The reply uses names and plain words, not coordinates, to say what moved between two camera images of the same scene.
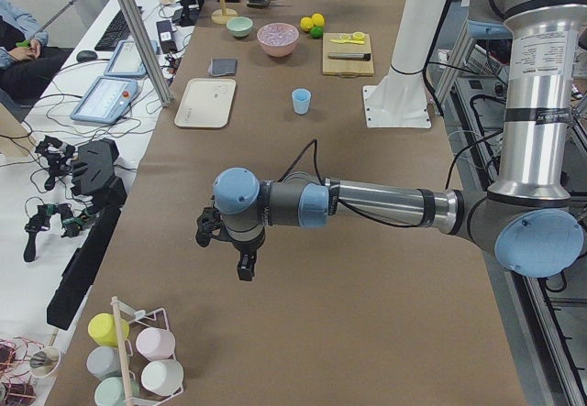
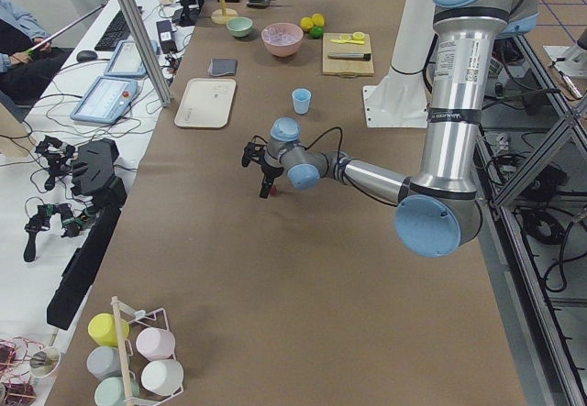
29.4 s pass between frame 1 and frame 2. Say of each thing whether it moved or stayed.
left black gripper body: moved
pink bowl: stayed
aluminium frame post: stayed
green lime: stayed
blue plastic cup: stayed
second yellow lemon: stayed
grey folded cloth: stayed
